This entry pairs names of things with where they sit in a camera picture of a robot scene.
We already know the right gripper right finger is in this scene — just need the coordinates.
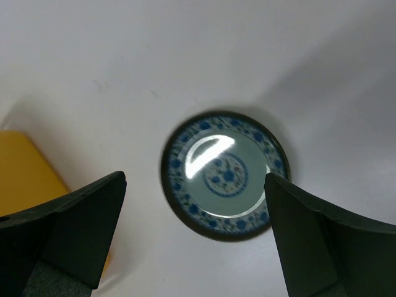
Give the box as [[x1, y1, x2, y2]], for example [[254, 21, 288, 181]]
[[264, 173, 395, 296]]

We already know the blue patterned plate right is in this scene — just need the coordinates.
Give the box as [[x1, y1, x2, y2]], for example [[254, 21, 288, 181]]
[[160, 110, 291, 242]]

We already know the yellow plastic bin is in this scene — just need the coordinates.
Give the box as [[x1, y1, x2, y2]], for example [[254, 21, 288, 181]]
[[0, 129, 112, 273]]

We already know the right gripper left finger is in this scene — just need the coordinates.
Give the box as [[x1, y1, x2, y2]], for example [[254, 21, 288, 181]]
[[1, 171, 127, 296]]

